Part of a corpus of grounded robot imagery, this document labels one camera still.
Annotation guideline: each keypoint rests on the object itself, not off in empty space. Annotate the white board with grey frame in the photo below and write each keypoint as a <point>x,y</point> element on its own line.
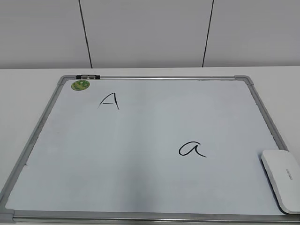
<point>148,150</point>

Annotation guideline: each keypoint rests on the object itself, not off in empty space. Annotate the white board eraser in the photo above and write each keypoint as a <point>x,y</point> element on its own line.
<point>284,174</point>

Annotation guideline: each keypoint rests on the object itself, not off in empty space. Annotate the green round magnet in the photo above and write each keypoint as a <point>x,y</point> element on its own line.
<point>80,85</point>

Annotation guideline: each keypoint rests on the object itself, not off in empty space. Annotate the black and silver board clip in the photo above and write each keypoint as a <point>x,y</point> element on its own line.
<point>93,77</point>

